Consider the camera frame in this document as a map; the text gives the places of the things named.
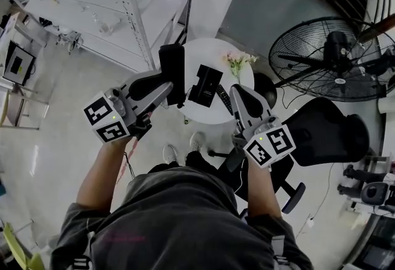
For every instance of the person's left white shoe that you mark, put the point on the person's left white shoe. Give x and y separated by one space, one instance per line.
169 154

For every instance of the black remote control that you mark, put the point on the black remote control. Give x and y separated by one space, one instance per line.
224 99

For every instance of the black mesh office chair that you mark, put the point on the black mesh office chair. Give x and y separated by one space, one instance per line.
327 133

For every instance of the person's dark grey shirt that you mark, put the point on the person's dark grey shirt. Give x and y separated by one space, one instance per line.
172 219

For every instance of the person's right forearm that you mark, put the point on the person's right forearm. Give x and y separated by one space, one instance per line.
262 191

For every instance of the tall black object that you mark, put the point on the tall black object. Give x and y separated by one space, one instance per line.
172 61

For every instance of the round white side table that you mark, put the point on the round white side table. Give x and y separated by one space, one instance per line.
210 52

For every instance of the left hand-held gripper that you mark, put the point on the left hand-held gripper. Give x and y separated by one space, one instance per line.
98 109

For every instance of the person's black trousers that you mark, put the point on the person's black trousers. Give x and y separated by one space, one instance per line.
197 160

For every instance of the person's left forearm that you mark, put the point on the person's left forearm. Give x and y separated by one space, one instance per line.
98 176

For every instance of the black round speaker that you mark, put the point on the black round speaker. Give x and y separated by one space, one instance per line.
375 193

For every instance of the person's right white shoe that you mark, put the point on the person's right white shoe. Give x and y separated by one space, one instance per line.
197 142

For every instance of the person's white shoe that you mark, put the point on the person's white shoe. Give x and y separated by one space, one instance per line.
169 154
197 142

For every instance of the white metal shelving rack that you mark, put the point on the white metal shelving rack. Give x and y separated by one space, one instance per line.
129 0

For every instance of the black tray on table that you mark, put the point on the black tray on table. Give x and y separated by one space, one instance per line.
205 86

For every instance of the large black floor fan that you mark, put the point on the large black floor fan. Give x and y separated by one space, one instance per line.
339 55

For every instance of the yellow-green chair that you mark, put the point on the yellow-green chair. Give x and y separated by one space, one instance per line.
15 247

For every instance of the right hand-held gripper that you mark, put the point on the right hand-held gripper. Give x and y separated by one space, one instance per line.
277 142

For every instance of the pink and white artificial flowers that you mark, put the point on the pink and white artificial flowers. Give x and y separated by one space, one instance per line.
237 61

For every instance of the black monitor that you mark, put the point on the black monitor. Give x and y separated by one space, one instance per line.
18 65

